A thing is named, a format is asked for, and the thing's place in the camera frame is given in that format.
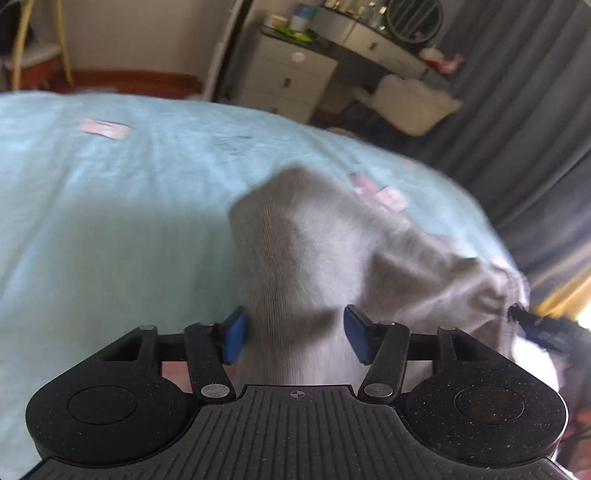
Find grey knit pants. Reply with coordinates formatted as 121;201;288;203
227;166;574;398

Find light blue printed bed sheet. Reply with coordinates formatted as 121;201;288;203
1;92;513;479

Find grey curtain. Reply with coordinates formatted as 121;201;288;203
406;0;591;278

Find white shell-back chair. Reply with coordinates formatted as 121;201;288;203
351;74;463;137

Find white drawer cabinet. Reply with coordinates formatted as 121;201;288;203
232;32;338;124

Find grey vanity desk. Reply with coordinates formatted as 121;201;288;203
310;7;428;79

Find round vanity mirror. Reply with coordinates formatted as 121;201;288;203
385;0;445;45

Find blue tissue box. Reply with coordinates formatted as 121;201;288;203
287;4;317;33

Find white standing panel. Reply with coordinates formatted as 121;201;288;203
201;0;252;102

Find yellow-legged side shelf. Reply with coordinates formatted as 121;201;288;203
1;0;74;91

